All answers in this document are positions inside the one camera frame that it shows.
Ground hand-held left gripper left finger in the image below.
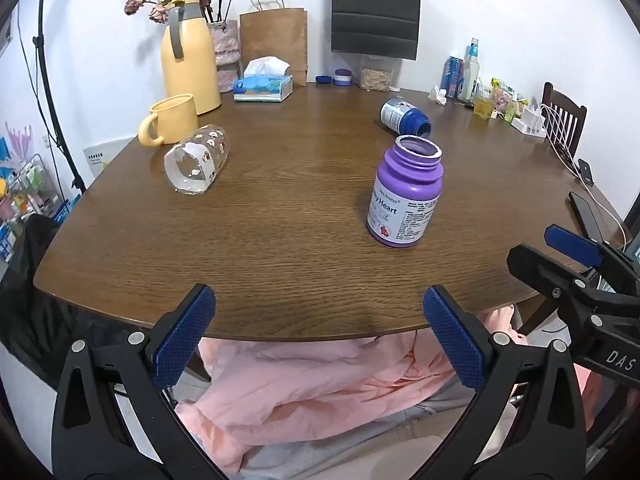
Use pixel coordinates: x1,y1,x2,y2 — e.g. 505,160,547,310
51,283,227,480

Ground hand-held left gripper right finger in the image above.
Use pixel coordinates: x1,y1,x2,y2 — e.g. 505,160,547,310
423,284,587,480

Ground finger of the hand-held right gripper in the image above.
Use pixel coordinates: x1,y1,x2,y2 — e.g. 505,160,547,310
506,243,613,333
544,225,640,283

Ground clear printed glass cup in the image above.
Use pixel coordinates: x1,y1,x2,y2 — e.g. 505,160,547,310
164,126,229,195

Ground black phone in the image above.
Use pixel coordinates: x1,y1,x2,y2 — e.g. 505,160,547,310
568,191,610,242

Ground white power strip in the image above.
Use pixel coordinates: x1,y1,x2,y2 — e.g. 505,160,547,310
510,104,549,137

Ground dark wooden chair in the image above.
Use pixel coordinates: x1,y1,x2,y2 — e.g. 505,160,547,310
541,81,588,162

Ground pink garment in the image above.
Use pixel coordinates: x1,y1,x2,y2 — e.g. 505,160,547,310
174,305,608,476

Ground purple pill bottle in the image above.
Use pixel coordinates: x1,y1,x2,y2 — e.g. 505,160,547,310
366,135,445,249

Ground pile of snack packets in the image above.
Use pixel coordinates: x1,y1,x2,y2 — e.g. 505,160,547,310
489,77,530,122

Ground glass with yellow liquid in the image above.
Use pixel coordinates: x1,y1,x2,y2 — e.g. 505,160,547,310
472,84,497,120

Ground white booklet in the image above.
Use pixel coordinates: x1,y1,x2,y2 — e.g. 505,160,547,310
82,137,134,192

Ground clear bottle with blue cap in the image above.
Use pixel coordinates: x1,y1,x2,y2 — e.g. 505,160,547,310
459,38,482,104

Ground blue pill bottle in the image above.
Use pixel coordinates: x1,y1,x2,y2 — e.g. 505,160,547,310
380,97,432,138

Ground blue drink can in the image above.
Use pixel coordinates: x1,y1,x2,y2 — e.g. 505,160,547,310
441,56,466,99

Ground yellow mug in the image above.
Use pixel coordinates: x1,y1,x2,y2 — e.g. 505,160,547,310
138,93,200,147

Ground black light stand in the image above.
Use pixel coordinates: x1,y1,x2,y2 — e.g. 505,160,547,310
30,0,89,194

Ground clear oat container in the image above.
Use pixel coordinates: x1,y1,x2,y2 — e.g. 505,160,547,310
359,54,401,92

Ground blue tissue box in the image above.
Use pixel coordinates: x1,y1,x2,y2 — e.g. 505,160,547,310
233,56,294,103

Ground yellow thermos jug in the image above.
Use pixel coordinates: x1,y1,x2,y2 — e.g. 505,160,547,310
161,0,222,116

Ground pink fluffy vase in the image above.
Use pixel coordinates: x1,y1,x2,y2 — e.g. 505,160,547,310
208,20,244,94

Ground brown paper bag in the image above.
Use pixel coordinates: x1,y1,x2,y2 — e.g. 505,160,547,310
239,0,309,87

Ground white charging cables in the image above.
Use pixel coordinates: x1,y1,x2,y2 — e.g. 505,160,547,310
537,103,633,251

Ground wire storage rack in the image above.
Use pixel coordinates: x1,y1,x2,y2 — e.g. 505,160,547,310
0,154,72,263

